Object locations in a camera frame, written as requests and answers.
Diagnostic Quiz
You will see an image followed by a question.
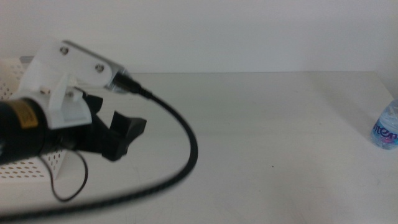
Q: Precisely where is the clear water bottle blue cap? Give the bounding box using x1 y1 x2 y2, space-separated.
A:
369 99 398 151

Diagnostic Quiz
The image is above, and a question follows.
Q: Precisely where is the left thin black wire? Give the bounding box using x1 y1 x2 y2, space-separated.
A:
39 151 89 202

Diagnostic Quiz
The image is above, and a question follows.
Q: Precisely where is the white perforated plastic basket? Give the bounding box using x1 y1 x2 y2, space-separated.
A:
0 55 68 181

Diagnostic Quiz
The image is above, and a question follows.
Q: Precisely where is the left thick braided black cable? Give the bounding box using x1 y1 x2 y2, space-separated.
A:
0 74 199 222

